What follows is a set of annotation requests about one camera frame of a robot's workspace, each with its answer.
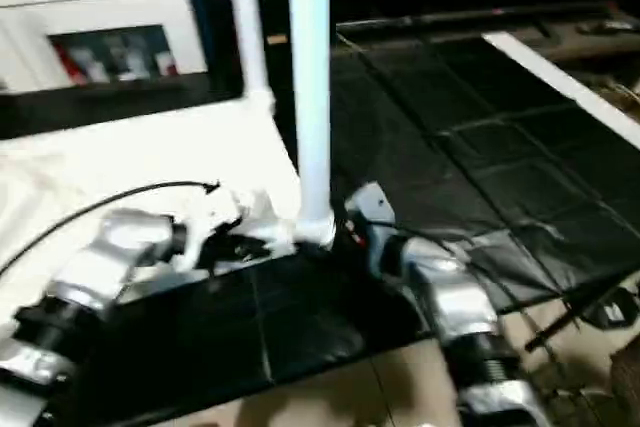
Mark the dark low furniture silver edge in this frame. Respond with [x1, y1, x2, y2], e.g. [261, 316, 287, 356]
[335, 3, 640, 44]

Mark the black work mat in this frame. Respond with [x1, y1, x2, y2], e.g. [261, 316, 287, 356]
[0, 32, 640, 423]

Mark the white plastic table leg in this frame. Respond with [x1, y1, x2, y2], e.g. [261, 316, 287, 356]
[286, 0, 338, 246]
[222, 0, 277, 118]

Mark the white plastic table top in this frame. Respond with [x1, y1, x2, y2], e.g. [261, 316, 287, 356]
[0, 95, 337, 348]

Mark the crumpled black plastic sheet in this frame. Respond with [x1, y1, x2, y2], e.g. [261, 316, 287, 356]
[330, 37, 640, 348]

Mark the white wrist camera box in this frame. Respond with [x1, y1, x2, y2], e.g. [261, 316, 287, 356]
[344, 183, 394, 230]
[185, 187, 276, 270]

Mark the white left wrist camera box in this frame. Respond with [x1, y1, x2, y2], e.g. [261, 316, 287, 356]
[185, 187, 276, 270]

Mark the white cabinet with glass doors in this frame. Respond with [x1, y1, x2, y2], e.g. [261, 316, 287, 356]
[0, 0, 207, 96]

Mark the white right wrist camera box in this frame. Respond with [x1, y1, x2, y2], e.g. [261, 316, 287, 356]
[344, 183, 394, 230]

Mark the black bar with white label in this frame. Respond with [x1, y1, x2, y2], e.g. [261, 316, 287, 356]
[522, 289, 640, 354]

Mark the black remote control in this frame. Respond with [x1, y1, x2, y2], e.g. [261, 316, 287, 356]
[598, 18, 639, 34]

